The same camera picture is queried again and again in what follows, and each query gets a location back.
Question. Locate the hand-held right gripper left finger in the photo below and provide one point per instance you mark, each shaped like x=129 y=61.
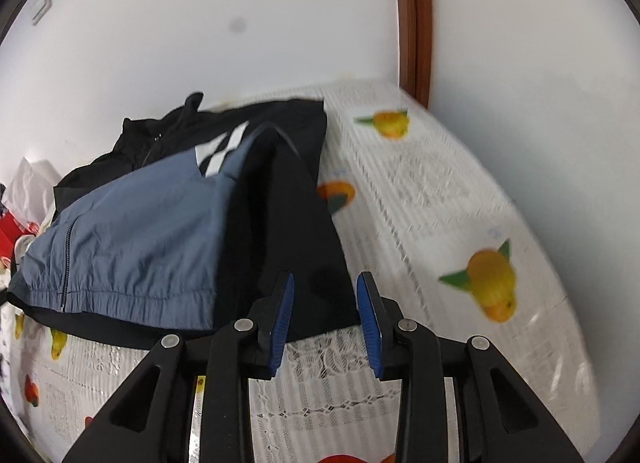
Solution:
x=280 y=323

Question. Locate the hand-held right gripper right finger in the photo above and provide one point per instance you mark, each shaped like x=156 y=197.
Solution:
x=370 y=328

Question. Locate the black white blue zip jacket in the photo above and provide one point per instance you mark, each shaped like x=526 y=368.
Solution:
x=150 y=233

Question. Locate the round table, fruit-print cloth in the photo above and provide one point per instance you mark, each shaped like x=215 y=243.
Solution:
x=425 y=203

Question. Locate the red paper shopping bag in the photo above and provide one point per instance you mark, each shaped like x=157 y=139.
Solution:
x=10 y=238

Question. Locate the white plastic shopping bag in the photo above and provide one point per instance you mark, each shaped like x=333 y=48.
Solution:
x=30 y=183

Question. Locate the brown wooden door frame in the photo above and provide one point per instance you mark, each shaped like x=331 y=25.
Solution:
x=412 y=18

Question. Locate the white wall light switch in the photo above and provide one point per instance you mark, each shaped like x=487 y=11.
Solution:
x=42 y=5

